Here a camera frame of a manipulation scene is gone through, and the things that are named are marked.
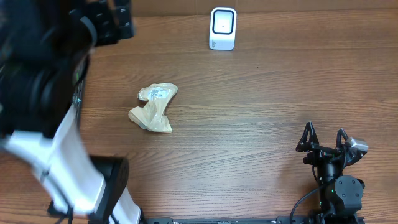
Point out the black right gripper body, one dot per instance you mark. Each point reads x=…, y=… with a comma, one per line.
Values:
x=319, y=154

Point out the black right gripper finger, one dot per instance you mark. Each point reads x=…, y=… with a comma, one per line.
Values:
x=309, y=140
x=341, y=135

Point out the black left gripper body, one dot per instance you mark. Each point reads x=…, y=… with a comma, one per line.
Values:
x=107, y=29

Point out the beige snack bag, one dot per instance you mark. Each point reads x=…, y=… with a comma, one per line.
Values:
x=152, y=115

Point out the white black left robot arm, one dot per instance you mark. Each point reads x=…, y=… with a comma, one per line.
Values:
x=45, y=55

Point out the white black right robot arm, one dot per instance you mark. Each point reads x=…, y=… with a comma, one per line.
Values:
x=339, y=195

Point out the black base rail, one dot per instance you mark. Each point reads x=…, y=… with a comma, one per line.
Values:
x=277, y=220

